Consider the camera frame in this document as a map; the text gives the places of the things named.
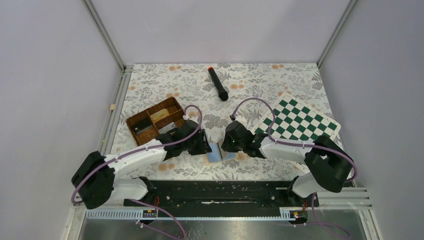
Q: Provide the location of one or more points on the green white chessboard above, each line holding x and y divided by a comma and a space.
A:
297, 120

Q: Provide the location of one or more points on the black card in basket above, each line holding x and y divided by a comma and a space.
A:
141, 126

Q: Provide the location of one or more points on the beige leather card holder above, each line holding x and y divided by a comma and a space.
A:
217, 155

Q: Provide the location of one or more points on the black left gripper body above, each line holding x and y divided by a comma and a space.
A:
198, 146

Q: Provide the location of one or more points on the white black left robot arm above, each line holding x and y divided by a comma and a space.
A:
100, 178

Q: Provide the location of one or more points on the brown woven divided basket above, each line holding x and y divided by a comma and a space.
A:
176, 115

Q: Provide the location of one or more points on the silver card in basket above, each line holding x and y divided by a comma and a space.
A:
168, 127

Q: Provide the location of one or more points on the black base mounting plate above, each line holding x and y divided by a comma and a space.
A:
224, 199

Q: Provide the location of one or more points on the black microphone orange tip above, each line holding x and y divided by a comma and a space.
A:
222, 93

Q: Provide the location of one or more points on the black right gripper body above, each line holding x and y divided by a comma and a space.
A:
232, 146

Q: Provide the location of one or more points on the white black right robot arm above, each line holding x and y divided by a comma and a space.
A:
328, 165

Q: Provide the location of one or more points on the gold card in basket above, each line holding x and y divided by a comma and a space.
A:
159, 115

